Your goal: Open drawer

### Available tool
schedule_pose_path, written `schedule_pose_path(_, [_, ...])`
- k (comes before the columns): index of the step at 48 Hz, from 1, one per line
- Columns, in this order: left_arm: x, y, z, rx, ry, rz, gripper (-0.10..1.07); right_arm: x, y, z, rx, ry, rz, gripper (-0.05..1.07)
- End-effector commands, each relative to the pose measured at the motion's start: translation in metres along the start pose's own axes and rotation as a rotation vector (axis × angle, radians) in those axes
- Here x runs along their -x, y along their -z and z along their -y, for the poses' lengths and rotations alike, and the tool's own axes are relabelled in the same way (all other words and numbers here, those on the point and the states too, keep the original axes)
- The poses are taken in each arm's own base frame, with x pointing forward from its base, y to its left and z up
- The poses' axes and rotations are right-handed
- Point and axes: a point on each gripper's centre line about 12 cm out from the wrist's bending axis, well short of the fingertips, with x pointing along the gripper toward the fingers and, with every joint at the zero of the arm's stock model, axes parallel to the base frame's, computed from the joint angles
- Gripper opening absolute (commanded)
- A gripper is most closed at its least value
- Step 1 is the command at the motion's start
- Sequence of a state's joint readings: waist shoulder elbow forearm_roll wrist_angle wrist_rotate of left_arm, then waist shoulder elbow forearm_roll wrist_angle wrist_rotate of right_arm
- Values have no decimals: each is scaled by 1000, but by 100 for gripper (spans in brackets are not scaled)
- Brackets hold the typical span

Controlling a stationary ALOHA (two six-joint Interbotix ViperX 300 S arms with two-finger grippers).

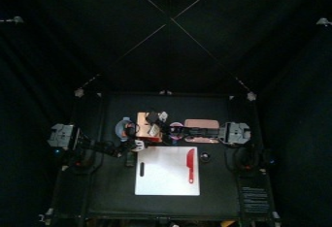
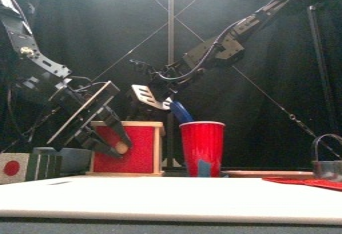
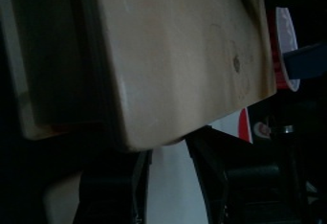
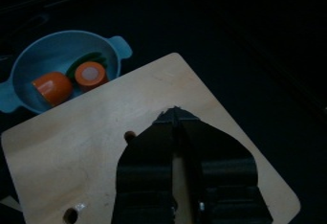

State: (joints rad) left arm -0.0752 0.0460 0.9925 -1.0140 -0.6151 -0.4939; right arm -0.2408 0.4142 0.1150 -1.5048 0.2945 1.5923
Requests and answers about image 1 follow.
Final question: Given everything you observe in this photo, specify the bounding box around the red drawer with wooden knob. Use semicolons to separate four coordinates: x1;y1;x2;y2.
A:
137;135;165;144

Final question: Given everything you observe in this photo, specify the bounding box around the pink flat tray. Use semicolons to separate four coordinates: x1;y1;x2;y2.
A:
184;118;221;144

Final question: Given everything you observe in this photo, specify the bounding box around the white cutting board with slot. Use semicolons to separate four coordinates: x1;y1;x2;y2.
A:
134;146;201;197

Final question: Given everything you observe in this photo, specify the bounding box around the red toy knife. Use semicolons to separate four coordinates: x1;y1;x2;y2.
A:
186;148;197;184

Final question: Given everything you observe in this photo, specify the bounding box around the white text label sticker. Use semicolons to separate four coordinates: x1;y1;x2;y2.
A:
239;185;272;219

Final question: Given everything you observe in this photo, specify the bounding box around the wooden drawer box frame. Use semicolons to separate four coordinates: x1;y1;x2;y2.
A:
137;111;169;142

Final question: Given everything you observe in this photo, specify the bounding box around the left wrist camera mount plate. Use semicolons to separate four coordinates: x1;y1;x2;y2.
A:
131;139;146;152

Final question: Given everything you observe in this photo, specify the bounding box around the metal wall clamp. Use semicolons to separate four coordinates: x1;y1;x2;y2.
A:
315;16;332;28
0;16;26;25

